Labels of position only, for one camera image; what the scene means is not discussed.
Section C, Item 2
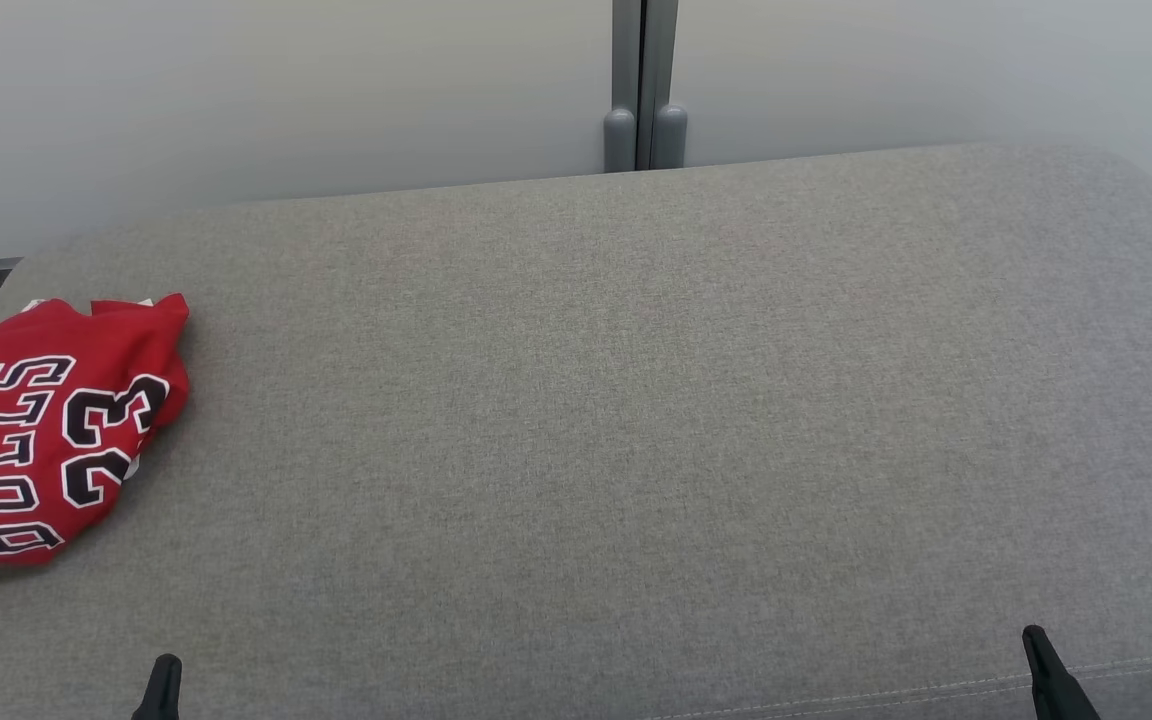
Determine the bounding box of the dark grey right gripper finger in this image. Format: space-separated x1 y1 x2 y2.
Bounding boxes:
1022 625 1103 720

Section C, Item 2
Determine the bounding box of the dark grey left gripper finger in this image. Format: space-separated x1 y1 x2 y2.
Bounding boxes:
132 654 183 720

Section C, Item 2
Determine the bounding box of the red Bulls basketball jersey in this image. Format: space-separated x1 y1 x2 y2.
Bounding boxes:
0 292 190 569

